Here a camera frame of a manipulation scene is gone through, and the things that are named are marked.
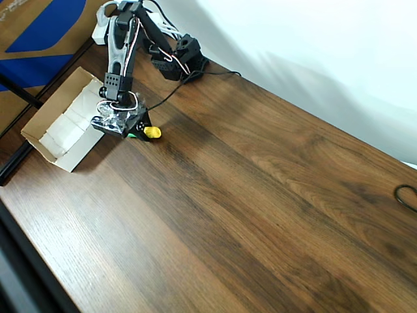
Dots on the black metal pole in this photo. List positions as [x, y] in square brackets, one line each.
[23, 94]

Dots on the white cardboard box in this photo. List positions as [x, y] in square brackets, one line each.
[68, 130]

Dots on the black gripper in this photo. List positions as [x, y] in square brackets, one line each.
[138, 123]

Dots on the white power strip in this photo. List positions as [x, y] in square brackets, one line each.
[97, 36]

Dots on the large brown blue-printed carton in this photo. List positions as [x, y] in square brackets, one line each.
[39, 29]

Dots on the yellow and green small object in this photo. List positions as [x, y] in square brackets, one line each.
[153, 132]

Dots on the plastic-wrapped black wrist camera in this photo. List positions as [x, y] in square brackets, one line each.
[110, 122]

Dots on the black metal base bar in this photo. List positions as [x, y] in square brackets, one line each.
[13, 166]

